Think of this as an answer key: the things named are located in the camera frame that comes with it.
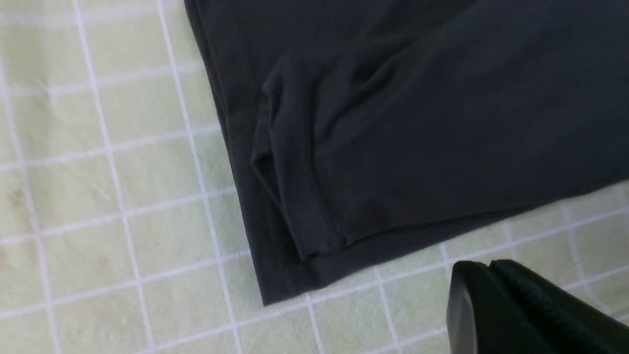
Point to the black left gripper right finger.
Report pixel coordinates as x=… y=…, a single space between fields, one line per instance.
x=569 y=324

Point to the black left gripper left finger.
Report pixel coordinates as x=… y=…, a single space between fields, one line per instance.
x=482 y=315

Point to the dark gray long-sleeve shirt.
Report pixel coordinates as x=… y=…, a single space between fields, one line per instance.
x=359 y=131

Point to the light green checkered mat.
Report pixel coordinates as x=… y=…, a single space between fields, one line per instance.
x=121 y=232

